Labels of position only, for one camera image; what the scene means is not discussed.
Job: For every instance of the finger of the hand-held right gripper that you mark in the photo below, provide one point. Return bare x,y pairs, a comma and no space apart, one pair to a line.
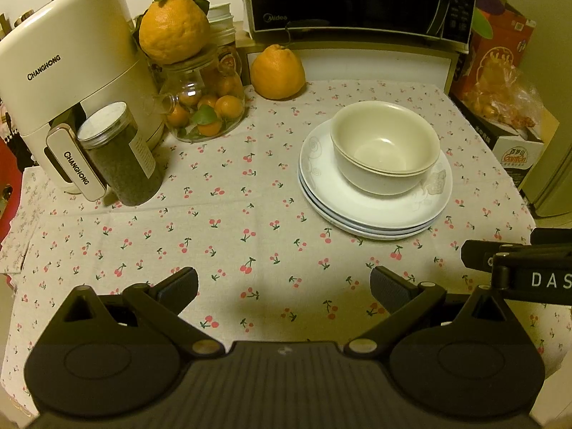
476,254
552,237

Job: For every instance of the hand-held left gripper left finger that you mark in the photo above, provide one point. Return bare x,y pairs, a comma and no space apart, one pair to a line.
183,288

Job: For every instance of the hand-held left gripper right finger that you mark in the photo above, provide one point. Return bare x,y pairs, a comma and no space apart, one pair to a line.
388,290

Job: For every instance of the blue patterned plate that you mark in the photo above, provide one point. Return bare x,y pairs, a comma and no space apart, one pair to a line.
375,230
380,237

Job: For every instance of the white bowl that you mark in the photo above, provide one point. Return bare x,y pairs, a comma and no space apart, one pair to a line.
384,185

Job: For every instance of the cream bowl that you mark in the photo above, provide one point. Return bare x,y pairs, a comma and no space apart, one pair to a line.
385,173
384,143

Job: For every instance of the cherry print tablecloth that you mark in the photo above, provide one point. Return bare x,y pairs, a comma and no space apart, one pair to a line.
223,241

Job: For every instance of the cream refrigerator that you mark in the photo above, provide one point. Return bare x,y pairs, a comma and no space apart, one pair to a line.
554,165

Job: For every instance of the white and black carton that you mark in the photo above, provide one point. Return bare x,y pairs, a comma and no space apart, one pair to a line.
514,152

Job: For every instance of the dark jar with label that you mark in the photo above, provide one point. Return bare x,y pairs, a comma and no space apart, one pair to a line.
120,165

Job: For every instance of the plastic bag of oranges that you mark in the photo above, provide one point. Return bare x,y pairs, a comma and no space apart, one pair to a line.
505,98

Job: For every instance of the pile of kumquats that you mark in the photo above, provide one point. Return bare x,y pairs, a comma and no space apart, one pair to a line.
214,111

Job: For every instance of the red stool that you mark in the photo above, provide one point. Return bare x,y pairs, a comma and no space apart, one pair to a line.
9,187

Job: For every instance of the red fruit gift box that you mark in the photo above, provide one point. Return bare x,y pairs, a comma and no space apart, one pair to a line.
505,40

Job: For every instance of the clear glass jar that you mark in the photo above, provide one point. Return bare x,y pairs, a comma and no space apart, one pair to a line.
196,76

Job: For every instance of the white stand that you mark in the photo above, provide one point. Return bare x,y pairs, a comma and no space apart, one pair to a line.
380,65

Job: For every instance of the glass jar orange label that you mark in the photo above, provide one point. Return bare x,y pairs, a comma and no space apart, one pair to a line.
230,58

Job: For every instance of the large orange with leaves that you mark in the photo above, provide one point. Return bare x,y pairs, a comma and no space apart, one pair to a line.
174,27

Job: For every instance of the cream white air fryer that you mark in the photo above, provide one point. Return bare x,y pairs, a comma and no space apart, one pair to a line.
67,53

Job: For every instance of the stack of white containers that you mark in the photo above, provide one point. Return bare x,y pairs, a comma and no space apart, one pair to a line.
221,15

